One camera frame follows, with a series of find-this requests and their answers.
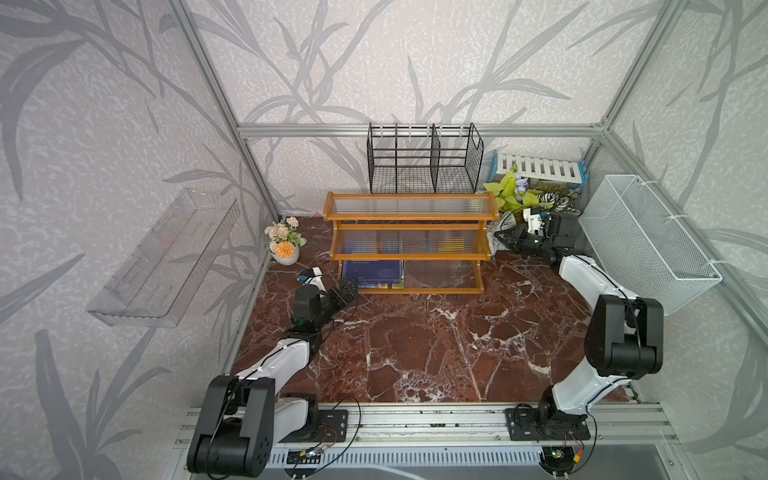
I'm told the green potted plant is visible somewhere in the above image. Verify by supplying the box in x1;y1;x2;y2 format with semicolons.
483;167;541;222

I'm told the spotted leaf plant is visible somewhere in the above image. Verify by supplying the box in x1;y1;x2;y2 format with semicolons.
537;184;582;216

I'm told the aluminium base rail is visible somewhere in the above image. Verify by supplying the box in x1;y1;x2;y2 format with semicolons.
172;401;679;450

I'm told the clear acrylic wall shelf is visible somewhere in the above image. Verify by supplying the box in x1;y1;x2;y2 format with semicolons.
86;188;241;328

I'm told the white and blue slatted crate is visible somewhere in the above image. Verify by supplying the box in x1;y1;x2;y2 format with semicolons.
487;151;589;199

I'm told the black wire file rack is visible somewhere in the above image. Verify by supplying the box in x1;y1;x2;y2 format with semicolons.
366;124;485;194

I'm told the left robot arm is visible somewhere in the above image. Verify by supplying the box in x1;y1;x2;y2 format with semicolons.
186;274;359;479

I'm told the orange wooden bookshelf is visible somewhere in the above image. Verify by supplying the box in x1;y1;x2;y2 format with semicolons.
323;192;500;295

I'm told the white wire basket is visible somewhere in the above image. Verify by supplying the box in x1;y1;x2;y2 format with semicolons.
579;174;722;316

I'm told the flower pot with orange flowers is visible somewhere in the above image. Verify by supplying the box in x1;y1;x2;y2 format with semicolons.
264;217;307;266

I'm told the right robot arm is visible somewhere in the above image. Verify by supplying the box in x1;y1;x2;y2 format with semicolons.
505;234;664;442

